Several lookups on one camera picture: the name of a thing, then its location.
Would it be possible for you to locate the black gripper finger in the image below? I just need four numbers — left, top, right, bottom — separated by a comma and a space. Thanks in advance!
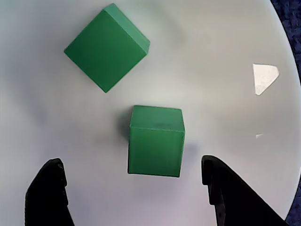
201, 154, 291, 226
24, 158, 75, 226

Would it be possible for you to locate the green plastic cube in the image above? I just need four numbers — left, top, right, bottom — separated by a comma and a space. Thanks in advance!
63, 3, 151, 94
127, 105, 185, 178

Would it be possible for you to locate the white round plate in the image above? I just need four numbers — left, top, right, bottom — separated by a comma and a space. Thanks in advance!
0, 0, 301, 226

